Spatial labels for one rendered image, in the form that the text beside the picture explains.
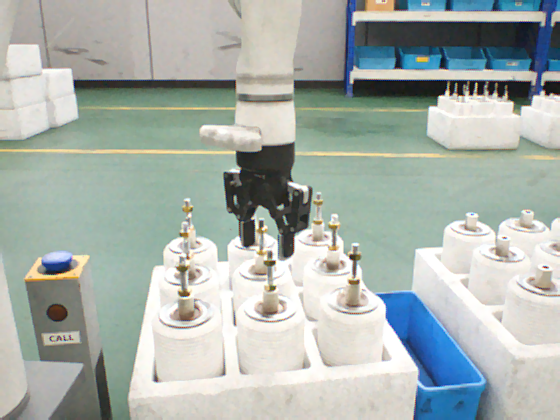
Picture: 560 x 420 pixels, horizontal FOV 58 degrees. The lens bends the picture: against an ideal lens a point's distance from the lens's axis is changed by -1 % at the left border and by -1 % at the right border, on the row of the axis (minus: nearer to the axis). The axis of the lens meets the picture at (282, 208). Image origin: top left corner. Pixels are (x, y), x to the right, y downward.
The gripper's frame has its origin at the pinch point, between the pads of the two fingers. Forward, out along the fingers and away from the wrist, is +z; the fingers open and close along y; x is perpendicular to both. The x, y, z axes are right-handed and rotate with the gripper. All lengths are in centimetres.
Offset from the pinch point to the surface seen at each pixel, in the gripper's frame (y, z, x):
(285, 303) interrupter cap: -1.6, 9.5, -2.3
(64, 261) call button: 19.4, 2.2, 19.0
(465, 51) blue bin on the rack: 179, -14, -492
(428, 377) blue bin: -11.4, 34.1, -32.1
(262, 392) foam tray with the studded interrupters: -5.0, 18.1, 6.2
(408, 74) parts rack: 199, 7, -412
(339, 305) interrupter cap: -7.8, 9.4, -6.7
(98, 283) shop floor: 70, 34, -11
